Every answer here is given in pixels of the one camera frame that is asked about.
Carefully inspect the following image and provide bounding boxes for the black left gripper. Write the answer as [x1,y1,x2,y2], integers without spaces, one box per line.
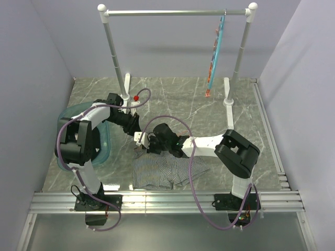
[106,111,141,137]

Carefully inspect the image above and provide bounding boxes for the grey striped boxer underwear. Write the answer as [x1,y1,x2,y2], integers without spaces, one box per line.
[132,149,210,191]

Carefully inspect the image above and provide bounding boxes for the beige clip hanger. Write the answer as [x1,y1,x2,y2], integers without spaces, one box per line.
[133,132,189,154]

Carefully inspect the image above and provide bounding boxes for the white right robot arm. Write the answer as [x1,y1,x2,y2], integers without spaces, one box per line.
[144,123,260,209]

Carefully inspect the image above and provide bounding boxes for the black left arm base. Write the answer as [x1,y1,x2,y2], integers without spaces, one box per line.
[74,193,122,226]

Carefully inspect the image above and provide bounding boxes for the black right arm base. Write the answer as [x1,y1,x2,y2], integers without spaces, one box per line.
[211,193,261,228]

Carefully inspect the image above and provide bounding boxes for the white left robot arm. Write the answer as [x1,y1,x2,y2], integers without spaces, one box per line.
[55,93,141,210]

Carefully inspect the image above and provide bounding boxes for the blue hanger with orange clips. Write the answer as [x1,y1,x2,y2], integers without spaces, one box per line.
[205,10,227,97]

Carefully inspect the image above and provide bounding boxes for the black clothes in basket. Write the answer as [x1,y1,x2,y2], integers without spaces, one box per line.
[91,127,102,165]

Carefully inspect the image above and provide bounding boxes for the silver white clothes rack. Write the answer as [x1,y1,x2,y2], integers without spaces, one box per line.
[97,2,259,130]

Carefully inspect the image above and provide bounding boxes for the teal plastic basket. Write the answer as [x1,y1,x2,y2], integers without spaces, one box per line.
[58,101,110,168]

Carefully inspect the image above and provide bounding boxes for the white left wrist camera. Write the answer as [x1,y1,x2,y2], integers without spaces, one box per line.
[127,95,141,115]

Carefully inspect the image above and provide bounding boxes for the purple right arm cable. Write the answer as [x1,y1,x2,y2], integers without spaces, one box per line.
[141,115,261,231]

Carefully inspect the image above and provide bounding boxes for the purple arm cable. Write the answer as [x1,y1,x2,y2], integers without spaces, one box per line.
[141,115,261,231]
[57,87,152,232]

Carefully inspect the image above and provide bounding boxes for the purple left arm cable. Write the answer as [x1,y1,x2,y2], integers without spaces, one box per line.
[57,87,152,232]

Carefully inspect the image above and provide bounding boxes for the aluminium mounting rail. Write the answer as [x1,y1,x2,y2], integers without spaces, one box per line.
[28,191,305,214]

